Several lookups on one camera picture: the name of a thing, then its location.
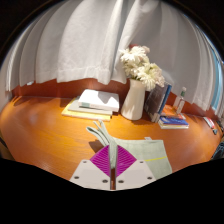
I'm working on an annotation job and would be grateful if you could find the blue lying book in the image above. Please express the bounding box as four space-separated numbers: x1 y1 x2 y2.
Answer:
158 115 190 127

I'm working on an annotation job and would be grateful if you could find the dark grey standing book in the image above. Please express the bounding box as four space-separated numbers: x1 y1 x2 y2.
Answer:
143 83 168 123

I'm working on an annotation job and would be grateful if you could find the dark jacket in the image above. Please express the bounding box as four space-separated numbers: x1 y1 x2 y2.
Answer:
211 136 224 161

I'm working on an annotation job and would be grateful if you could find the white curtain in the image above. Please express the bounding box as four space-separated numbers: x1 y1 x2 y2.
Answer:
3 0 224 118

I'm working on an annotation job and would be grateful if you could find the white flower bouquet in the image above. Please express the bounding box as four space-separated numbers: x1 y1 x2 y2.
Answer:
118 45 166 92

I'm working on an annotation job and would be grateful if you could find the pale green towel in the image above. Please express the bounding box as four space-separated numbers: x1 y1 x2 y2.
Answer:
85 119 173 181

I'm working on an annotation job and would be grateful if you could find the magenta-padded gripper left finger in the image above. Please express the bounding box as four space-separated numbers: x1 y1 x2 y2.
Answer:
69 144 112 191

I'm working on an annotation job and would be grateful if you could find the white ceramic vase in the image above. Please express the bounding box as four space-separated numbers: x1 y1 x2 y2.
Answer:
120 78 147 121

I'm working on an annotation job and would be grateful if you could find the pale grey lying book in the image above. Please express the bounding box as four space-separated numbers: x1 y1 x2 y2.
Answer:
67 96 114 117

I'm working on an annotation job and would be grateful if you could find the yellow lying book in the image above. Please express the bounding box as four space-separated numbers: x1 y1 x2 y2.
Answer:
61 105 112 122

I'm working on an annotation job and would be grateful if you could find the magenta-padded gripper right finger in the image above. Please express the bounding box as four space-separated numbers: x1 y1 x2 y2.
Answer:
115 145 158 191

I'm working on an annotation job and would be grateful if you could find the window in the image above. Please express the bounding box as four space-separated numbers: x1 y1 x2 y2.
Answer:
206 36 224 111

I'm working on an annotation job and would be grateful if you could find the clear bottle with green cap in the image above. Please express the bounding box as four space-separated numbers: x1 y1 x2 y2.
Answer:
173 86 188 115

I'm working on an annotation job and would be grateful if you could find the white lying book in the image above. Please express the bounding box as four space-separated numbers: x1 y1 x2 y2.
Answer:
77 88 120 113

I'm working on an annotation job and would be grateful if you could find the blue standing book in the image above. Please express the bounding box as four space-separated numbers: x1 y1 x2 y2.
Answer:
156 83 173 116

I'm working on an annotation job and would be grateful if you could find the white-edged lying book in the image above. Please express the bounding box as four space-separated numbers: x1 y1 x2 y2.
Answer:
158 123 190 130

